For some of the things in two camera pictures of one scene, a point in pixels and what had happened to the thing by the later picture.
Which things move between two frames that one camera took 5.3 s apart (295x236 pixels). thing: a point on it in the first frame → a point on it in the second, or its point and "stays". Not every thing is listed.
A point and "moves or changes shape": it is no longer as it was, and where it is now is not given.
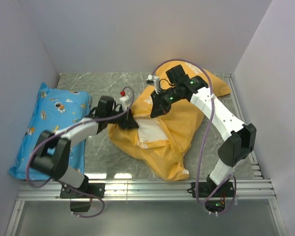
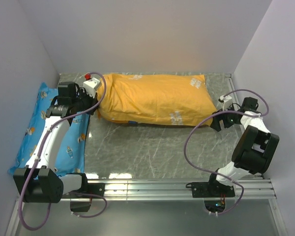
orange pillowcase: [164, 141] moves or changes shape
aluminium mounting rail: [249, 189] stays
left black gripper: [128, 122] → [93, 101]
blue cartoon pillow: [54, 109] stays
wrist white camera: [122, 101] → [91, 86]
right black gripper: [159, 107] → [215, 124]
